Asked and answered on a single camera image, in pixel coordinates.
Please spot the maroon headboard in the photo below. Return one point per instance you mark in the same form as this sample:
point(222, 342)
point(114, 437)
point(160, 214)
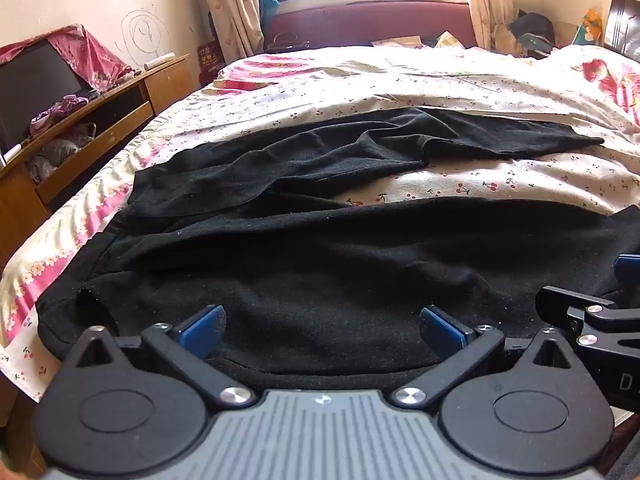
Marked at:
point(370, 22)

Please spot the pink floral cloth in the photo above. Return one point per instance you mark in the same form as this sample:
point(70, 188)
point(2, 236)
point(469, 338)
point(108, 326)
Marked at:
point(95, 55)

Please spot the black flat screen television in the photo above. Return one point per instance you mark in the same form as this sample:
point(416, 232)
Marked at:
point(35, 90)

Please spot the red patterned box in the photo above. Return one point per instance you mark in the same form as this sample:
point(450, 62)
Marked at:
point(210, 60)

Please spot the white paper roll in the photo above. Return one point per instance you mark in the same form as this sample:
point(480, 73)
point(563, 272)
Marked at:
point(159, 62)

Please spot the white small tube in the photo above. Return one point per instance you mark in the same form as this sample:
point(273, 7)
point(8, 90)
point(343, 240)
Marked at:
point(13, 150)

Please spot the black pants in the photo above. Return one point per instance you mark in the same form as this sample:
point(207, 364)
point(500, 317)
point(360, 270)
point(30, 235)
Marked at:
point(320, 270)

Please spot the purple crumpled cloth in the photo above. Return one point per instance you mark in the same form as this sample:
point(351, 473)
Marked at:
point(62, 112)

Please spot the cherry print bed sheet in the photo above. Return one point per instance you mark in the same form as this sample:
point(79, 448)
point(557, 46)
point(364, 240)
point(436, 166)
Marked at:
point(500, 95)

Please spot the blue plastic bag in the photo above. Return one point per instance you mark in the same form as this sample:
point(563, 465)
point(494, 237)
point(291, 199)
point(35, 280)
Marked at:
point(269, 10)

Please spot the dark blue clothes pile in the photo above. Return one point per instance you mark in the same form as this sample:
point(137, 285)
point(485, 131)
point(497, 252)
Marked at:
point(532, 30)

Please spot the orange yellow package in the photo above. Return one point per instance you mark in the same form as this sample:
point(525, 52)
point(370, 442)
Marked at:
point(589, 25)

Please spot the brown handbag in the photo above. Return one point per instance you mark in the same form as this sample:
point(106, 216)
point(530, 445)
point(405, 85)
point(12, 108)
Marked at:
point(287, 42)

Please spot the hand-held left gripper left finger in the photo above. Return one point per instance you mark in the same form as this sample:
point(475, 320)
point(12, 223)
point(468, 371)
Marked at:
point(202, 332)

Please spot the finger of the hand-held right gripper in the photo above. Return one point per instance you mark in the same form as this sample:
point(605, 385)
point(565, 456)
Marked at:
point(575, 305)
point(631, 270)

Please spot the pink floral bed quilt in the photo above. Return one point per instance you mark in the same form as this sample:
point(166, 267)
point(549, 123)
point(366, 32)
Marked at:
point(280, 67)

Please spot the wooden cabinet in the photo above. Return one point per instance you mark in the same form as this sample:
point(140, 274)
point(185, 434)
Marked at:
point(165, 85)

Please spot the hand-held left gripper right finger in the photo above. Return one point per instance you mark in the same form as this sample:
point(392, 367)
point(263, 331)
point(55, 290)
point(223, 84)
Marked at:
point(441, 332)

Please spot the green checked cloth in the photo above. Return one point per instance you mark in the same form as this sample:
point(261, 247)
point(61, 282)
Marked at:
point(449, 40)

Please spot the beige patterned curtain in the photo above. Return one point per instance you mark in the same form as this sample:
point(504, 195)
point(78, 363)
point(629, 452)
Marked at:
point(230, 0)
point(487, 0)

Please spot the grey cloth bundle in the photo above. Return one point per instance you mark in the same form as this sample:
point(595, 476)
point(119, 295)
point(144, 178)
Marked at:
point(57, 152)

